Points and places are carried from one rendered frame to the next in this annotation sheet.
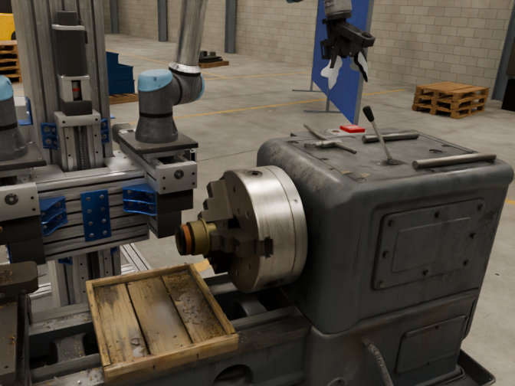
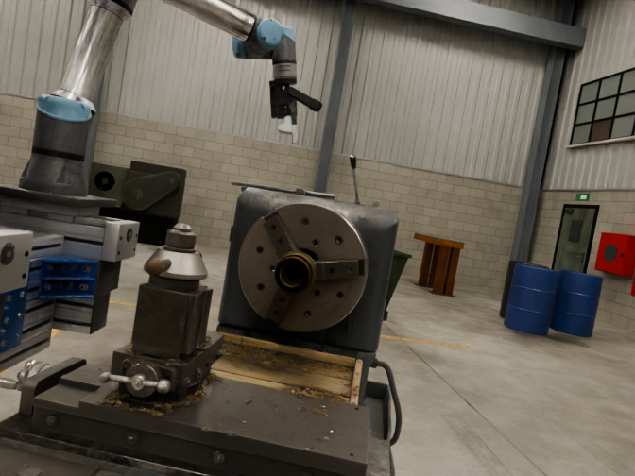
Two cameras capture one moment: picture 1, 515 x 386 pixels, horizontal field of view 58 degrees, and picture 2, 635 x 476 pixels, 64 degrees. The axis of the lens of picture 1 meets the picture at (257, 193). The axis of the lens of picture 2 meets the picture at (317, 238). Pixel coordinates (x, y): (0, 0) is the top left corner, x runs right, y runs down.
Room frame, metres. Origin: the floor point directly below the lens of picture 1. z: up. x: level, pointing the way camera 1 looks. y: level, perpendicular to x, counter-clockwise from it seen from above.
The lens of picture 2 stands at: (0.38, 1.08, 1.23)
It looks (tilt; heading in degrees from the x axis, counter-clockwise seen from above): 4 degrees down; 302
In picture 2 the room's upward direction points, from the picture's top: 9 degrees clockwise
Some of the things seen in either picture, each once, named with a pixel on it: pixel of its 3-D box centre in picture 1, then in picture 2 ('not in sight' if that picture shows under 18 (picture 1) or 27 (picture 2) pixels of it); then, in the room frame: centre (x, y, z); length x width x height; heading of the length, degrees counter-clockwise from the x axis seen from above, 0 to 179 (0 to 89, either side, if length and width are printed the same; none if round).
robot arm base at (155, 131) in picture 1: (156, 124); (56, 171); (1.60, 0.37, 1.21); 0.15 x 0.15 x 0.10
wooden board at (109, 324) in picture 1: (156, 312); (271, 372); (0.97, 0.24, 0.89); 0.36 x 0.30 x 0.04; 26
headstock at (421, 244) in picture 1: (371, 212); (316, 259); (1.27, -0.34, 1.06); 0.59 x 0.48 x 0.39; 116
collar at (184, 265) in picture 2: not in sight; (177, 262); (0.87, 0.62, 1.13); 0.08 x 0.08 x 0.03
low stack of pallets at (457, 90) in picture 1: (451, 99); not in sight; (8.52, -3.42, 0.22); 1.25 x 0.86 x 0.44; 134
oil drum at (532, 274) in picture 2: not in sight; (531, 298); (1.57, -6.55, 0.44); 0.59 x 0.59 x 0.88
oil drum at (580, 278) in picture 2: not in sight; (575, 302); (1.09, -7.37, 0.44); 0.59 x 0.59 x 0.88
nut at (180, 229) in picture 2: not in sight; (180, 236); (0.87, 0.62, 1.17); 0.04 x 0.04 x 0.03
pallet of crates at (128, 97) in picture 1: (96, 76); not in sight; (7.80, 2.77, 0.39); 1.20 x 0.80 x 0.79; 139
